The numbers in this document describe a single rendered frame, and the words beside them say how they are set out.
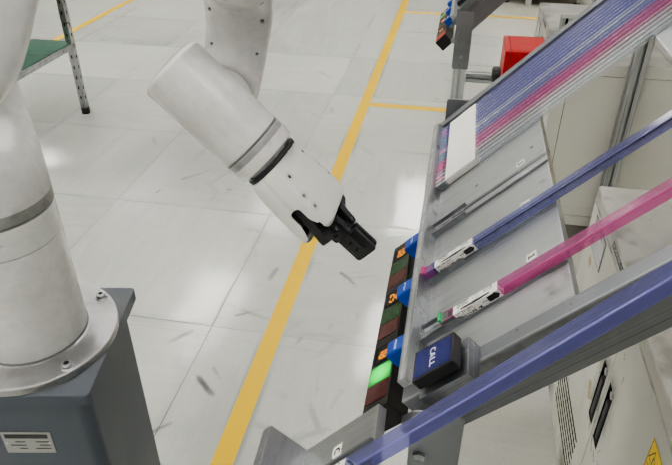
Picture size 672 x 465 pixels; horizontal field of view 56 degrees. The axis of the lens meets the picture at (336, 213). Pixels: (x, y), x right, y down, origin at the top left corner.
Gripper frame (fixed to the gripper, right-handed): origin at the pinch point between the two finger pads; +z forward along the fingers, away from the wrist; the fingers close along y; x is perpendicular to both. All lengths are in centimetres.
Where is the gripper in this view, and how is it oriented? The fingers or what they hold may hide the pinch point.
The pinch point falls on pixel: (357, 241)
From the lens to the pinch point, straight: 81.5
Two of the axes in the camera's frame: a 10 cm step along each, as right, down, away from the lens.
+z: 7.0, 6.6, 2.6
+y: -1.9, 5.2, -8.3
